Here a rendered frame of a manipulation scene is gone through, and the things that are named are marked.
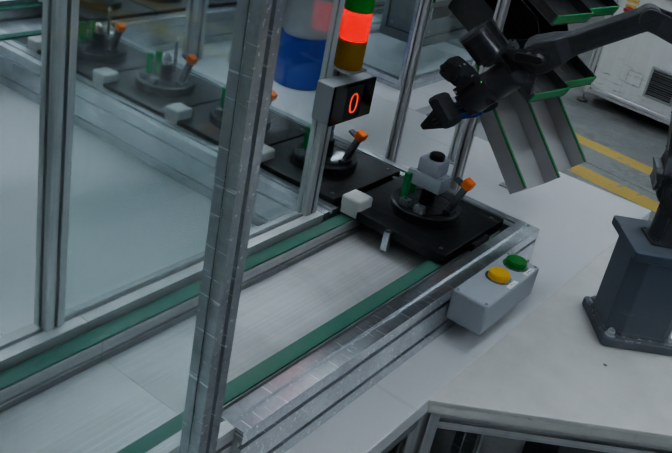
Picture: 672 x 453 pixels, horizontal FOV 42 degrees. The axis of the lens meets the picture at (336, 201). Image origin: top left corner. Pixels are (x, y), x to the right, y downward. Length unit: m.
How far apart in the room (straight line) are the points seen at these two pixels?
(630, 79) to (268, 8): 5.33
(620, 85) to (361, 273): 4.60
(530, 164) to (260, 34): 1.25
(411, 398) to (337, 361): 0.18
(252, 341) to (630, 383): 0.67
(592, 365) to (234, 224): 0.94
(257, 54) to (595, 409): 0.96
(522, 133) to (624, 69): 4.09
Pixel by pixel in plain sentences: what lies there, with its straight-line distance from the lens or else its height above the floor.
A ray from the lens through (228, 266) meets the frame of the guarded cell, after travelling 0.85.
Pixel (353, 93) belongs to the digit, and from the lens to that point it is 1.51.
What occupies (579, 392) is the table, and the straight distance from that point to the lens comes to 1.55.
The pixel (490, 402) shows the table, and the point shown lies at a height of 0.86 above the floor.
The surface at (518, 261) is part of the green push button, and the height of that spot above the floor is 0.97.
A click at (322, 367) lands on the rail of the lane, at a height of 0.96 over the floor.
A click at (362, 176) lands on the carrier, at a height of 0.97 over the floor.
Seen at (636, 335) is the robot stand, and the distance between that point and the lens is 1.71.
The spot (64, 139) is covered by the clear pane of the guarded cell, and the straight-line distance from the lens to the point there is 0.65.
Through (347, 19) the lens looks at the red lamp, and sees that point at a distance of 1.47.
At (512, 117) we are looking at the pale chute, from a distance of 1.95.
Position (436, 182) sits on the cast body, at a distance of 1.66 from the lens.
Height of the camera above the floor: 1.71
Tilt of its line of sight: 26 degrees down
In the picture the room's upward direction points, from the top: 11 degrees clockwise
